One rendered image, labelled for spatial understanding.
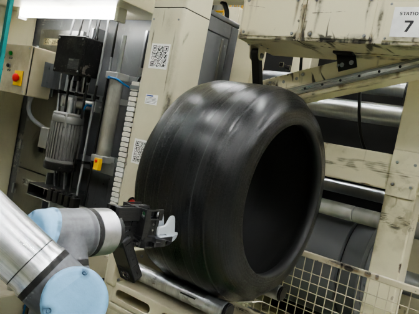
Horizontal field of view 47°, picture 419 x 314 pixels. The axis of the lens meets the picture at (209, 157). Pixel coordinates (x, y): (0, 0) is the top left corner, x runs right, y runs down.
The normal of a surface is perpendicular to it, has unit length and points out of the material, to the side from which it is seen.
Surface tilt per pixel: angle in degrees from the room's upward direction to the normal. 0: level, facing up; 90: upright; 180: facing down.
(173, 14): 90
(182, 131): 64
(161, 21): 90
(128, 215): 91
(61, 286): 70
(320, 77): 90
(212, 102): 43
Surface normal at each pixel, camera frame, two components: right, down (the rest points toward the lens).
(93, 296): 0.40, -0.23
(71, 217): 0.64, -0.67
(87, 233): 0.81, -0.04
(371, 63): -0.59, -0.07
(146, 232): 0.79, 0.19
